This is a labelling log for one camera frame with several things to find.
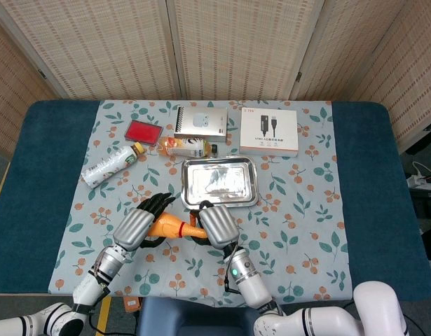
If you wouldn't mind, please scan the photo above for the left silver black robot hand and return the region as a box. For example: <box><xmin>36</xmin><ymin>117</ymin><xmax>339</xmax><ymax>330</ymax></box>
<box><xmin>112</xmin><ymin>192</ymin><xmax>177</xmax><ymax>252</ymax></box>

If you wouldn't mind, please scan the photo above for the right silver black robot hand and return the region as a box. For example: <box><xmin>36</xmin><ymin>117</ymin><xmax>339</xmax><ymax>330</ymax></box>
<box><xmin>189</xmin><ymin>199</ymin><xmax>241</xmax><ymax>250</ymax></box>

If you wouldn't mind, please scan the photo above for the yellow rubber chicken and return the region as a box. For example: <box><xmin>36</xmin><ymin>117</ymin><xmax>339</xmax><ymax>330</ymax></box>
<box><xmin>146</xmin><ymin>211</ymin><xmax>209</xmax><ymax>241</ymax></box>

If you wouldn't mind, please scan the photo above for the rectangular metal tray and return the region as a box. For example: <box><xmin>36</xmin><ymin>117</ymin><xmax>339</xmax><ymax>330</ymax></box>
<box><xmin>180</xmin><ymin>156</ymin><xmax>260</xmax><ymax>211</ymax></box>

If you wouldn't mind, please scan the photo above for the floral leaf print tablecloth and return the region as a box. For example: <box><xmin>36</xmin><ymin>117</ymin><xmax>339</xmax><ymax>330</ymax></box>
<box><xmin>48</xmin><ymin>99</ymin><xmax>353</xmax><ymax>309</ymax></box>

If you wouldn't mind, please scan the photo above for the white bottle with yellow cap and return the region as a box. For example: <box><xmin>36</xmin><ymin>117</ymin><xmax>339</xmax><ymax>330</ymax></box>
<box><xmin>81</xmin><ymin>141</ymin><xmax>146</xmax><ymax>190</ymax></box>

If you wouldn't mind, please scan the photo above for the small orange box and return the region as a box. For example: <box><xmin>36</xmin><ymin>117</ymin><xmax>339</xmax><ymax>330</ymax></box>
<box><xmin>123</xmin><ymin>296</ymin><xmax>143</xmax><ymax>314</ymax></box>

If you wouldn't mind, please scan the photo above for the orange juice bottle black cap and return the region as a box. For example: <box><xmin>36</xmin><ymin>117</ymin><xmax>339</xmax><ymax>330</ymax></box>
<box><xmin>157</xmin><ymin>136</ymin><xmax>219</xmax><ymax>158</ymax></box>

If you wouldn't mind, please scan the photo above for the blue padded chair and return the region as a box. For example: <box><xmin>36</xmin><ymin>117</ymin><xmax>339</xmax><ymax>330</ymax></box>
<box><xmin>136</xmin><ymin>296</ymin><xmax>272</xmax><ymax>336</ymax></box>

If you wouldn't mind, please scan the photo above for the red ink pad case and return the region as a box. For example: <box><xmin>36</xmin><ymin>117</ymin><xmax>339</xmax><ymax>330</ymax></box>
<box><xmin>125</xmin><ymin>119</ymin><xmax>164</xmax><ymax>146</ymax></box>

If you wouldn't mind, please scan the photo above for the woven folding screen panel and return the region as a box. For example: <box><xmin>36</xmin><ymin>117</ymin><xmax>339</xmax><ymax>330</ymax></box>
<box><xmin>0</xmin><ymin>13</ymin><xmax>60</xmax><ymax>158</ymax></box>
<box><xmin>353</xmin><ymin>0</ymin><xmax>431</xmax><ymax>153</ymax></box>
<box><xmin>0</xmin><ymin>0</ymin><xmax>183</xmax><ymax>102</ymax></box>
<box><xmin>288</xmin><ymin>0</ymin><xmax>411</xmax><ymax>103</ymax></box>
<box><xmin>165</xmin><ymin>0</ymin><xmax>327</xmax><ymax>102</ymax></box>

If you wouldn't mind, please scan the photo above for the white power strip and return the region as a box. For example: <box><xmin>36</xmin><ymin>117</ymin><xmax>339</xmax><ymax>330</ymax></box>
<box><xmin>406</xmin><ymin>174</ymin><xmax>431</xmax><ymax>192</ymax></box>

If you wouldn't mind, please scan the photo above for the white USB cable box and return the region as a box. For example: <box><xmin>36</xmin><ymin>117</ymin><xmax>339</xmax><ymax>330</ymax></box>
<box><xmin>239</xmin><ymin>108</ymin><xmax>300</xmax><ymax>158</ymax></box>

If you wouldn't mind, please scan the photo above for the white power cable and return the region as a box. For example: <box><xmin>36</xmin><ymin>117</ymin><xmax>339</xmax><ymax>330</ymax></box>
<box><xmin>410</xmin><ymin>160</ymin><xmax>431</xmax><ymax>180</ymax></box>

